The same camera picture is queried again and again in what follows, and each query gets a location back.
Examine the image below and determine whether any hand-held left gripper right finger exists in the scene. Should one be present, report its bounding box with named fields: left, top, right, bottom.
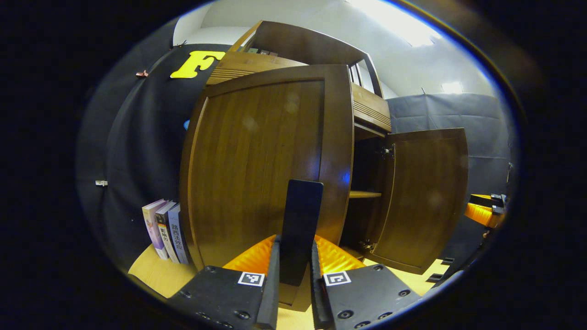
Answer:
left=310, top=235, right=422, bottom=330

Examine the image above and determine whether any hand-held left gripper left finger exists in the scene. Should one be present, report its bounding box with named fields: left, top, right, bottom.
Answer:
left=167, top=235, right=281, bottom=330

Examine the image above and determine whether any wooden cabinet door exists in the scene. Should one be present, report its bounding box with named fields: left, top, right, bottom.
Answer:
left=367, top=128, right=469, bottom=275
left=180, top=64, right=354, bottom=307

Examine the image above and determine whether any wooden double-door shoe cabinet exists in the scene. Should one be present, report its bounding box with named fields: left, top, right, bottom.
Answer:
left=206, top=20, right=393, bottom=258

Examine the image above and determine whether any pale blue book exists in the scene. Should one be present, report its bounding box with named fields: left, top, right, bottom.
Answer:
left=167, top=204, right=191, bottom=265

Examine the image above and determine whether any black spine book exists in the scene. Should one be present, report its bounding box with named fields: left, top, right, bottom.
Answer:
left=155, top=202, right=181, bottom=264

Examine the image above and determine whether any pale pink book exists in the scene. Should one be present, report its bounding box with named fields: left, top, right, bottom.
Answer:
left=142, top=199, right=171, bottom=261

